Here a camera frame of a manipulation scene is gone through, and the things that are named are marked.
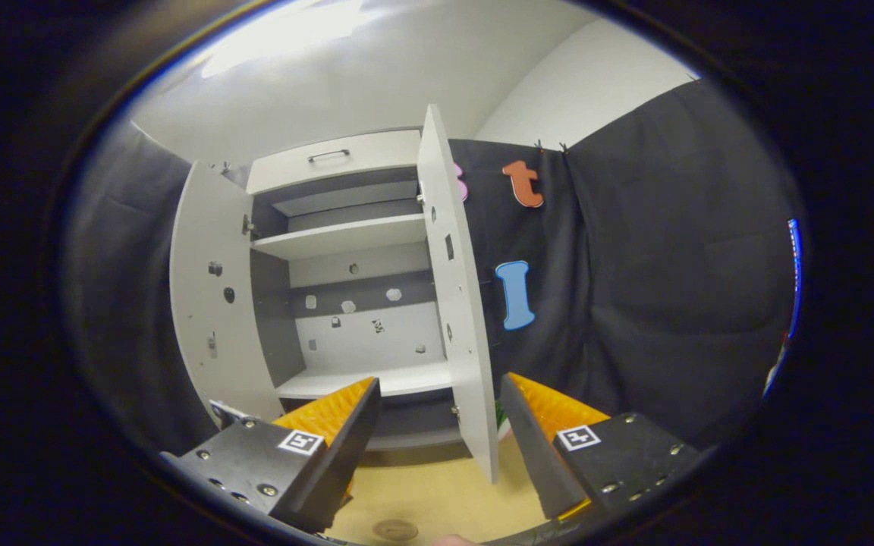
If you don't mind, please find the white cabinet drawer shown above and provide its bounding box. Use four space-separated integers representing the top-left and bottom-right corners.
246 129 423 196

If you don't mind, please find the black backdrop cloth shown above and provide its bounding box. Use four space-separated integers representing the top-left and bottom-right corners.
65 76 806 456

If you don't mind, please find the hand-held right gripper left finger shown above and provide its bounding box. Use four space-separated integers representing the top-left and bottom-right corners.
160 377 382 534

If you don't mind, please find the round brown coaster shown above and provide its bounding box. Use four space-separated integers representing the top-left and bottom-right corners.
373 519 419 541

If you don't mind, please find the white cabinet door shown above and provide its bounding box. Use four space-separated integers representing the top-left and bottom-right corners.
169 161 287 425
416 104 500 485

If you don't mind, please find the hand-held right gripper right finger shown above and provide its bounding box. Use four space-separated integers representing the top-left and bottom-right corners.
499 373 703 524

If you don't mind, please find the white grey cabinet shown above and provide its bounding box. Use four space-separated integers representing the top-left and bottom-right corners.
244 127 483 453

